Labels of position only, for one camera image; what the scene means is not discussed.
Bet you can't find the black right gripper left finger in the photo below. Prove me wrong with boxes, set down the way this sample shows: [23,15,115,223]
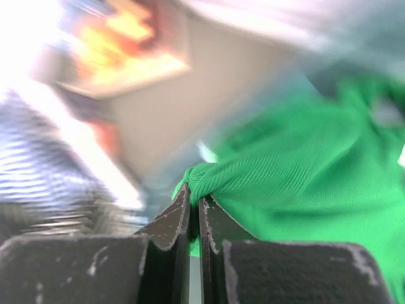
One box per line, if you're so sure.
[1,186,190,304]

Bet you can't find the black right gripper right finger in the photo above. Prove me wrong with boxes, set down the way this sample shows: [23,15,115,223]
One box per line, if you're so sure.
[199,196,392,304]

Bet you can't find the green tank top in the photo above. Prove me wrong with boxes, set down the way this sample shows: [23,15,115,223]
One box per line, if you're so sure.
[182,78,404,303]

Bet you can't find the blue white striped tank top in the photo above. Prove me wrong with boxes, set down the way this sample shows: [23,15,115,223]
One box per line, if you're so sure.
[1,90,115,214]

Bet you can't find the orange cover book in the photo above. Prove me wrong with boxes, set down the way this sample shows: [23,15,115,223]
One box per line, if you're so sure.
[58,1,191,98]

